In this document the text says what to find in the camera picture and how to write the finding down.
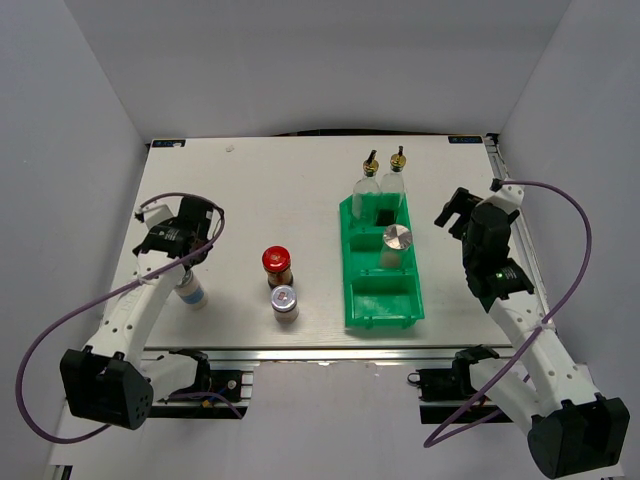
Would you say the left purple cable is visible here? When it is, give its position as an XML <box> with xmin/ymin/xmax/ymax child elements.
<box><xmin>14</xmin><ymin>192</ymin><xmax>246</xmax><ymax>445</ymax></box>

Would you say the left table logo sticker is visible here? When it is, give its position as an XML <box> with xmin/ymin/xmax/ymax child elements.
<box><xmin>151</xmin><ymin>139</ymin><xmax>186</xmax><ymax>148</ymax></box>

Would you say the right aluminium rail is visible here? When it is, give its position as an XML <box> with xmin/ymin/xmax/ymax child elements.
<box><xmin>484</xmin><ymin>133</ymin><xmax>551</xmax><ymax>317</ymax></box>

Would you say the dark sauce glass bottle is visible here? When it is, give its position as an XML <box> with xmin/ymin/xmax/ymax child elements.
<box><xmin>376</xmin><ymin>145</ymin><xmax>407</xmax><ymax>226</ymax></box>

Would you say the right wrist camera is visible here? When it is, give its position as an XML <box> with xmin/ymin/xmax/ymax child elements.
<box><xmin>481</xmin><ymin>178</ymin><xmax>524</xmax><ymax>217</ymax></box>

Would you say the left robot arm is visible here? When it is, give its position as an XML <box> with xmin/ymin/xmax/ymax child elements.
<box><xmin>60</xmin><ymin>194</ymin><xmax>224</xmax><ymax>430</ymax></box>

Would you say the green divided bin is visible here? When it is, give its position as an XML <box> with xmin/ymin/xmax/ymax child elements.
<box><xmin>339</xmin><ymin>197</ymin><xmax>425</xmax><ymax>330</ymax></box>

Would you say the purple cable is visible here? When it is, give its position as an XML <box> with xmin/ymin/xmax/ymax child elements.
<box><xmin>422</xmin><ymin>179</ymin><xmax>594</xmax><ymax>449</ymax></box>
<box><xmin>14</xmin><ymin>192</ymin><xmax>246</xmax><ymax>445</ymax></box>

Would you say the clear oil bottle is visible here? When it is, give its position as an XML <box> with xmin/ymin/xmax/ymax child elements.
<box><xmin>352</xmin><ymin>150</ymin><xmax>380</xmax><ymax>225</ymax></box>

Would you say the table logo sticker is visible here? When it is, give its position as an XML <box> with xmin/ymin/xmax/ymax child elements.
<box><xmin>447</xmin><ymin>135</ymin><xmax>484</xmax><ymax>145</ymax></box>
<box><xmin>151</xmin><ymin>139</ymin><xmax>186</xmax><ymax>148</ymax></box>

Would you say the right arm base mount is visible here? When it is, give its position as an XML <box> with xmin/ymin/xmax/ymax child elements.
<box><xmin>407</xmin><ymin>368</ymin><xmax>511</xmax><ymax>425</ymax></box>

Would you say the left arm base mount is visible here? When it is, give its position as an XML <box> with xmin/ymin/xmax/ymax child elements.
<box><xmin>149</xmin><ymin>349</ymin><xmax>253</xmax><ymax>420</ymax></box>

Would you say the silver lid spice jar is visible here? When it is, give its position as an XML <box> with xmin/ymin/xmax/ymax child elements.
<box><xmin>379</xmin><ymin>224</ymin><xmax>413</xmax><ymax>269</ymax></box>

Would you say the red lid sauce jar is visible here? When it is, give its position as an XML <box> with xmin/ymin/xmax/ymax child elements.
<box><xmin>261</xmin><ymin>245</ymin><xmax>294</xmax><ymax>289</ymax></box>

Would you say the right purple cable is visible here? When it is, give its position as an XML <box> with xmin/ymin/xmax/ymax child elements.
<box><xmin>422</xmin><ymin>179</ymin><xmax>594</xmax><ymax>449</ymax></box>

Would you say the small silver lid jar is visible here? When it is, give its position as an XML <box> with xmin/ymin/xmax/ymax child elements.
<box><xmin>271</xmin><ymin>285</ymin><xmax>299</xmax><ymax>324</ymax></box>

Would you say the blue label white jar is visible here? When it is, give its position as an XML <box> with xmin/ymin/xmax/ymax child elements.
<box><xmin>174</xmin><ymin>270</ymin><xmax>208</xmax><ymax>310</ymax></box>

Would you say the right table logo sticker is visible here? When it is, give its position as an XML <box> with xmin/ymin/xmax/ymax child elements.
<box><xmin>447</xmin><ymin>135</ymin><xmax>484</xmax><ymax>145</ymax></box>

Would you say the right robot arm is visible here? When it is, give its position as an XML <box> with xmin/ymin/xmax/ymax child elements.
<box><xmin>424</xmin><ymin>180</ymin><xmax>630</xmax><ymax>479</ymax></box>

